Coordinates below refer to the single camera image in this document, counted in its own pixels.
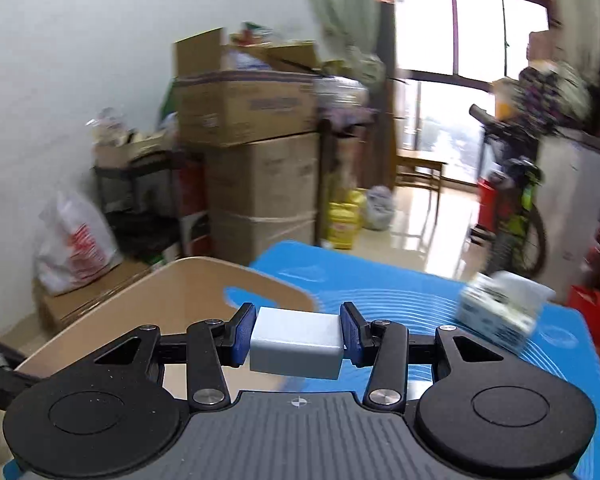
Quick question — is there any glass balcony door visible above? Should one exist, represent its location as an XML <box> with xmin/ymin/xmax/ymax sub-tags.
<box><xmin>380</xmin><ymin>0</ymin><xmax>553</xmax><ymax>186</ymax></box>

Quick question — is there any red cloth bag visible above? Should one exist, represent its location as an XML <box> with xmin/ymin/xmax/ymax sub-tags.
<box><xmin>567</xmin><ymin>285</ymin><xmax>600</xmax><ymax>361</ymax></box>

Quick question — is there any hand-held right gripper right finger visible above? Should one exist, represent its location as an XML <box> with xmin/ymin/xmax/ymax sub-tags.
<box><xmin>341</xmin><ymin>302</ymin><xmax>546</xmax><ymax>411</ymax></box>

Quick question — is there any red paper bag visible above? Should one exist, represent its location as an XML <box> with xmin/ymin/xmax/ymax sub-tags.
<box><xmin>179</xmin><ymin>162</ymin><xmax>207</xmax><ymax>217</ymax></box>

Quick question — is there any clear snack bag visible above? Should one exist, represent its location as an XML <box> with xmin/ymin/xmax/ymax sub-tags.
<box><xmin>86</xmin><ymin>107</ymin><xmax>133</xmax><ymax>147</ymax></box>

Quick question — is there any white power adapter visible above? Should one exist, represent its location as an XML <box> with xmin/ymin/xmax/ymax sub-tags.
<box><xmin>249</xmin><ymin>306</ymin><xmax>345</xmax><ymax>381</ymax></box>

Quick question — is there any beige plastic bin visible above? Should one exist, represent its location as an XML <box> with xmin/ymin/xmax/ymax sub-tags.
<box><xmin>15</xmin><ymin>256</ymin><xmax>317</xmax><ymax>402</ymax></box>

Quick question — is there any dark patterned bag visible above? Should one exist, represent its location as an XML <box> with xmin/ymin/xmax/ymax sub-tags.
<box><xmin>517</xmin><ymin>60</ymin><xmax>596</xmax><ymax>133</ymax></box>

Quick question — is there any small white plastic bag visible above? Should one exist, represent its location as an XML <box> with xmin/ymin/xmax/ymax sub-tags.
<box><xmin>362</xmin><ymin>185</ymin><xmax>397</xmax><ymax>232</ymax></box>

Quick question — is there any pale green curtain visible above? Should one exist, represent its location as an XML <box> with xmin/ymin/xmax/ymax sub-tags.
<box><xmin>302</xmin><ymin>0</ymin><xmax>387</xmax><ymax>86</ymax></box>

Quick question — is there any open cardboard box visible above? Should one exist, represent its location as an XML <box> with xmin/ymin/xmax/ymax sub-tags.
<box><xmin>174</xmin><ymin>27</ymin><xmax>323</xmax><ymax>78</ymax></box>

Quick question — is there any white tissue pack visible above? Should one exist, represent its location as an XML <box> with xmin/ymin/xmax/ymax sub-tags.
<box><xmin>455</xmin><ymin>270</ymin><xmax>556</xmax><ymax>356</ymax></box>

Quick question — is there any black wheeled rack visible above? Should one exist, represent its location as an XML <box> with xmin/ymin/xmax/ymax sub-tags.
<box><xmin>94</xmin><ymin>152</ymin><xmax>186</xmax><ymax>266</ymax></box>

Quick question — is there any yellow detergent bottle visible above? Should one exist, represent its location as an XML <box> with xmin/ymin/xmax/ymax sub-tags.
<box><xmin>326</xmin><ymin>201</ymin><xmax>358</xmax><ymax>251</ymax></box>

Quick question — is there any beige box on rack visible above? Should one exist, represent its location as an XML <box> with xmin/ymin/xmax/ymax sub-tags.
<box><xmin>95</xmin><ymin>130</ymin><xmax>176</xmax><ymax>168</ymax></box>

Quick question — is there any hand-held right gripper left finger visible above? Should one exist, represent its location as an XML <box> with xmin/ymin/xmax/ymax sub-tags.
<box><xmin>55</xmin><ymin>303</ymin><xmax>257</xmax><ymax>408</ymax></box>

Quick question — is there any green children's bicycle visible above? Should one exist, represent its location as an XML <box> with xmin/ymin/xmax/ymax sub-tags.
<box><xmin>469</xmin><ymin>104</ymin><xmax>550</xmax><ymax>277</ymax></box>

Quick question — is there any pale printed cardboard box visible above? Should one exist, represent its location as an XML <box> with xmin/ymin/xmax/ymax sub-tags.
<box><xmin>204</xmin><ymin>132</ymin><xmax>321</xmax><ymax>218</ymax></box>

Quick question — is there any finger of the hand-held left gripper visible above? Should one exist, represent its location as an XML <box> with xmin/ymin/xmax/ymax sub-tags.
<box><xmin>0</xmin><ymin>332</ymin><xmax>41</xmax><ymax>411</ymax></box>

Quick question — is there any wooden chair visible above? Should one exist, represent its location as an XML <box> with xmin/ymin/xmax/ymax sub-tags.
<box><xmin>394</xmin><ymin>147</ymin><xmax>449</xmax><ymax>196</ymax></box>

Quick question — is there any white plastic bag red print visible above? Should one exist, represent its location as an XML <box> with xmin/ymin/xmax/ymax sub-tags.
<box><xmin>35</xmin><ymin>190</ymin><xmax>123</xmax><ymax>296</ymax></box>

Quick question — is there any low brown cardboard box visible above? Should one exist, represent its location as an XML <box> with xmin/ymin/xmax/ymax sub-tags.
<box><xmin>35</xmin><ymin>260</ymin><xmax>153</xmax><ymax>333</ymax></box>

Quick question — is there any blue silicone mat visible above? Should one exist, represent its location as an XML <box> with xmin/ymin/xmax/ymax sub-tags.
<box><xmin>2</xmin><ymin>241</ymin><xmax>600</xmax><ymax>480</ymax></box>

